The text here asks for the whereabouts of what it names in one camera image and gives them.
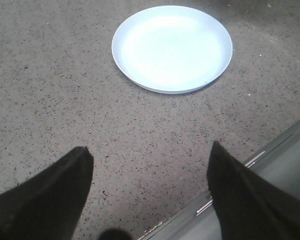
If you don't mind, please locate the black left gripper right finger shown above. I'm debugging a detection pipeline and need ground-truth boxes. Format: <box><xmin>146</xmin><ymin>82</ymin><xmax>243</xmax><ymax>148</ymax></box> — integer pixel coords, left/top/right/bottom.
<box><xmin>206</xmin><ymin>140</ymin><xmax>300</xmax><ymax>240</ymax></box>

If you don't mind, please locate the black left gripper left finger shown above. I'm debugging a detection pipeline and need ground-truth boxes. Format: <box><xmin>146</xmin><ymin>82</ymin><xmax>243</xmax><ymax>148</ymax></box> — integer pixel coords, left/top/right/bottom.
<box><xmin>0</xmin><ymin>146</ymin><xmax>94</xmax><ymax>240</ymax></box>

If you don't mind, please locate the light blue round plate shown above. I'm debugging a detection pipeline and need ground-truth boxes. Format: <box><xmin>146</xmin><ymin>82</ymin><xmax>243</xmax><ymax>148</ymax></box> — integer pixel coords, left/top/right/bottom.
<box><xmin>111</xmin><ymin>5</ymin><xmax>233</xmax><ymax>94</ymax></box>

